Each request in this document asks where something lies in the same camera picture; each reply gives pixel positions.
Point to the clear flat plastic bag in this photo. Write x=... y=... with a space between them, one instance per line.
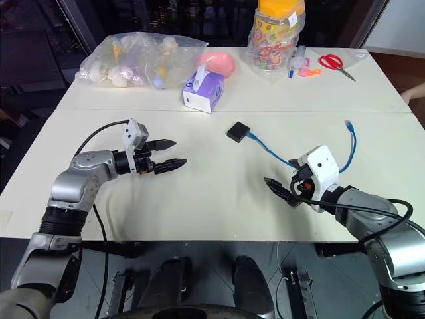
x=355 y=54

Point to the dark rounded shape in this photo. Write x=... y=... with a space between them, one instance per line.
x=252 y=284
x=167 y=282

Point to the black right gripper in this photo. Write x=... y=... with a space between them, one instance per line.
x=303 y=187

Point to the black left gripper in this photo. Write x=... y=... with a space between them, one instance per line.
x=145 y=163

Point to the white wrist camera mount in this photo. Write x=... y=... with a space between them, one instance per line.
x=322 y=166
x=133 y=133

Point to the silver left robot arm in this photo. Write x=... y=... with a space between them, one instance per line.
x=66 y=186

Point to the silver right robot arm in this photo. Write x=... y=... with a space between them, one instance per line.
x=391 y=252

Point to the bare skin of bystander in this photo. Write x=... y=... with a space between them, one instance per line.
x=414 y=92

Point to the black table leg bracket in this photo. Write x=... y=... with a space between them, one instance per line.
x=302 y=292
x=121 y=292

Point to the purple tissue box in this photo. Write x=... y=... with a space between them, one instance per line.
x=206 y=89

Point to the small black square box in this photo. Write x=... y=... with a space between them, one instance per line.
x=237 y=131

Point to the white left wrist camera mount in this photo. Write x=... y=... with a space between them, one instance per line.
x=133 y=133

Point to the grey metal frame post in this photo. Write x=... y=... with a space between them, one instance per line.
x=78 y=23
x=370 y=21

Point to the pink bowl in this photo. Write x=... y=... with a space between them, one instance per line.
x=219 y=63

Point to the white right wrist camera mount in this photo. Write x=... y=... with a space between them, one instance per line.
x=322 y=166

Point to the yellow-lid candy jar in bag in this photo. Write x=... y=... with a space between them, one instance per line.
x=272 y=36

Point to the pink eraser block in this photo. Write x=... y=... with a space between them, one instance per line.
x=303 y=72

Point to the clear bag of toys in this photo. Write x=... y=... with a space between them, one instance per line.
x=133 y=63

